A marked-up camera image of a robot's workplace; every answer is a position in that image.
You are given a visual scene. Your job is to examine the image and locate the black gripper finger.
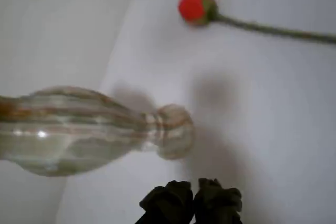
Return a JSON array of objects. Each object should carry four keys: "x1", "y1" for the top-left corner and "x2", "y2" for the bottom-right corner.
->
[
  {"x1": 193, "y1": 177, "x2": 244, "y2": 224},
  {"x1": 138, "y1": 179, "x2": 195, "y2": 224}
]

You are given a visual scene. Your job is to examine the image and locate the marbled stone vase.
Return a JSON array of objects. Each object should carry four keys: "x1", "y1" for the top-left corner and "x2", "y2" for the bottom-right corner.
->
[{"x1": 0, "y1": 85, "x2": 196, "y2": 178}]

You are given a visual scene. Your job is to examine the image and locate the red rose with green stem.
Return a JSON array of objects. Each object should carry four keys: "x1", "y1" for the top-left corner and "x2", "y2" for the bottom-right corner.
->
[{"x1": 177, "y1": 0, "x2": 336, "y2": 46}]

